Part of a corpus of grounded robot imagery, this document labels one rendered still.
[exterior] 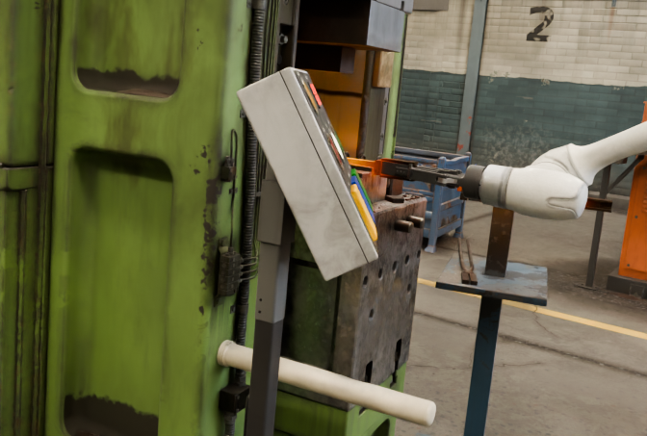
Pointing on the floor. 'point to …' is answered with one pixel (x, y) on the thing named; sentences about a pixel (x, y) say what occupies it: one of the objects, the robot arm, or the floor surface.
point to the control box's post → (268, 334)
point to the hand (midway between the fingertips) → (398, 168)
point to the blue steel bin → (443, 217)
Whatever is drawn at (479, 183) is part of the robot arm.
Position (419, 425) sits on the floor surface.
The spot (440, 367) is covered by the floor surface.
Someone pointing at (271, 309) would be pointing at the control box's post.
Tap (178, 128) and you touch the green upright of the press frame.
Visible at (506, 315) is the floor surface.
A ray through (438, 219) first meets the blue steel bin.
